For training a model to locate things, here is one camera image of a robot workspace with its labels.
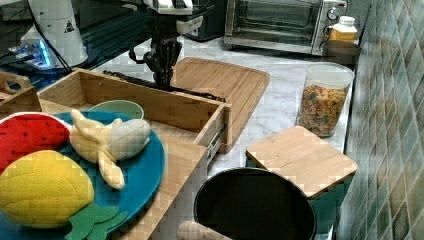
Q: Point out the plush banana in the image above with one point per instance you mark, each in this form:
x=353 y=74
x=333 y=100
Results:
x=105 y=145

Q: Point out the yellow bottle with white cap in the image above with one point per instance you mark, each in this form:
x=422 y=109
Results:
x=344 y=30

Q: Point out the black pot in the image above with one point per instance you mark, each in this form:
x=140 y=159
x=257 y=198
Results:
x=255 y=204

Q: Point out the green bowl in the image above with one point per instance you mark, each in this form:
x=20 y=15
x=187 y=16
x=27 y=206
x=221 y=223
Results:
x=124 y=107

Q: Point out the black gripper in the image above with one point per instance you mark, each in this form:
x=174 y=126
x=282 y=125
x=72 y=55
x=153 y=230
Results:
x=164 y=44

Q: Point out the wooden tray with handle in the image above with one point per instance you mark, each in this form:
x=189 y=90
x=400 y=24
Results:
x=11 y=84

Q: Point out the teal canister with wooden lid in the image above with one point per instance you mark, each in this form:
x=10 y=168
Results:
x=321 y=171

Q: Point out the silver toaster oven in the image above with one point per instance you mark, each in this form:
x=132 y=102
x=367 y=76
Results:
x=300 y=26

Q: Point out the dark brown bowl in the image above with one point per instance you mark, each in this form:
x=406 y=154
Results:
x=341 y=52

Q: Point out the wooden cutting board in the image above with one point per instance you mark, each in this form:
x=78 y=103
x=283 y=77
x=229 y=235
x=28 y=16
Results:
x=241 y=87

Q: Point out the wooden pot handle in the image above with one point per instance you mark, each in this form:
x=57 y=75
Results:
x=191 y=230

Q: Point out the clear cereal jar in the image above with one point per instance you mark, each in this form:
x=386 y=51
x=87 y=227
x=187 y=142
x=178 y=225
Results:
x=324 y=93

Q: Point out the plush watermelon slice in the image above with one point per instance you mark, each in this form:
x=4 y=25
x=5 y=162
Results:
x=28 y=132

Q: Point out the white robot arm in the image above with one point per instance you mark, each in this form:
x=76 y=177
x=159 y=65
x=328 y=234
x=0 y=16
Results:
x=190 y=17

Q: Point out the plush pineapple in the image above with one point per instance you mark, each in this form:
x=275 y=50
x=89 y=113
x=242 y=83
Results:
x=46 y=190

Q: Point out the blue plate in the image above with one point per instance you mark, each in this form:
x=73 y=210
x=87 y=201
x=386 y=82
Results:
x=142 y=173

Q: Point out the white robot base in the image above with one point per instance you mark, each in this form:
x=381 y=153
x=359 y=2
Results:
x=54 y=35

